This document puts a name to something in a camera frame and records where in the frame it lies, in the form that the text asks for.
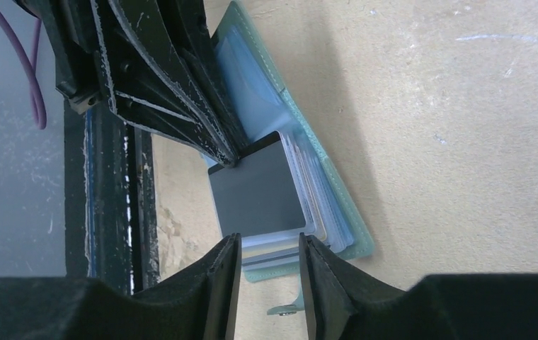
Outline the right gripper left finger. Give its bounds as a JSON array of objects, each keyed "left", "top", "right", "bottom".
[{"left": 0, "top": 234, "right": 241, "bottom": 339}]

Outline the green card holder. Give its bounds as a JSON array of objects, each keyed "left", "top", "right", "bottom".
[{"left": 202, "top": 0, "right": 376, "bottom": 317}]

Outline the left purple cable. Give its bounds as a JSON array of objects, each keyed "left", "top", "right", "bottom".
[{"left": 0, "top": 0, "right": 47, "bottom": 130}]

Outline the grey credit card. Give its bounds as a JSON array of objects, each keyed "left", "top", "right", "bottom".
[{"left": 207, "top": 131, "right": 307, "bottom": 237}]

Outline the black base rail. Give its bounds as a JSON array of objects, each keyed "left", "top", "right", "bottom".
[{"left": 64, "top": 104, "right": 160, "bottom": 295}]

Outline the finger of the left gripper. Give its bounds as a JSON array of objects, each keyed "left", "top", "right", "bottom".
[
  {"left": 91, "top": 1, "right": 248, "bottom": 167},
  {"left": 16, "top": 1, "right": 123, "bottom": 114}
]

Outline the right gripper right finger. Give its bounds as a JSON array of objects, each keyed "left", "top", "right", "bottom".
[{"left": 299, "top": 235, "right": 538, "bottom": 339}]

